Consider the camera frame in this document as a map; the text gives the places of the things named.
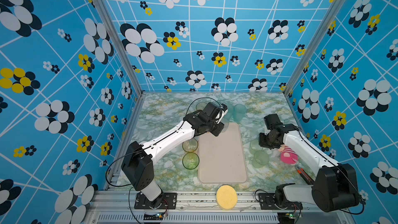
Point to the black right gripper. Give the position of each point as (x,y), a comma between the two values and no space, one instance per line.
(261,143)

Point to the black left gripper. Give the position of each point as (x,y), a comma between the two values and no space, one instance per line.
(221,126)

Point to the tall teal glass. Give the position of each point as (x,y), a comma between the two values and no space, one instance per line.
(229,114)

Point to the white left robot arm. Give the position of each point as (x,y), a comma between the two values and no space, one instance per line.
(138,163)

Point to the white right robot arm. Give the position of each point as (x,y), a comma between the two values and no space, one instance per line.
(335,186)

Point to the pale pink rectangular tray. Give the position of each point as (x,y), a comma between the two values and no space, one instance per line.
(222,157)

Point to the tall amber glass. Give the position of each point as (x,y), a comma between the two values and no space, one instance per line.
(201,106)

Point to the pink plush doll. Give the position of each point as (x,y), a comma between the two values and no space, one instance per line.
(287,155)

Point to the yellow glass left column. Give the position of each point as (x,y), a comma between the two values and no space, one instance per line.
(190,145)

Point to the tall green-teal glass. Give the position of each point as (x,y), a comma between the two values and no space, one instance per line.
(239,112)

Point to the green glass left column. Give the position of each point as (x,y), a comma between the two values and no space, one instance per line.
(190,161)

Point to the red black utility knife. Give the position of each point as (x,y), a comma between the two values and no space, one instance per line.
(304,176)

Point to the yellow round sponge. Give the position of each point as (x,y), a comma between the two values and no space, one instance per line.
(226,197)

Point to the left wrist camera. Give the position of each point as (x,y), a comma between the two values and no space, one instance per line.
(214,109)

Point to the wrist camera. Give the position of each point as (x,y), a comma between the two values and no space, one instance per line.
(272,121)
(214,109)

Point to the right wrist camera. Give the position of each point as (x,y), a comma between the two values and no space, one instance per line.
(272,121)

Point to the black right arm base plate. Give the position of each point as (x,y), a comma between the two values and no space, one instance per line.
(267,202)

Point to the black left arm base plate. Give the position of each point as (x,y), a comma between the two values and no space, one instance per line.
(166,200)

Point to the aluminium front rail frame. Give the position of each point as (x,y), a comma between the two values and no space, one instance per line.
(117,207)

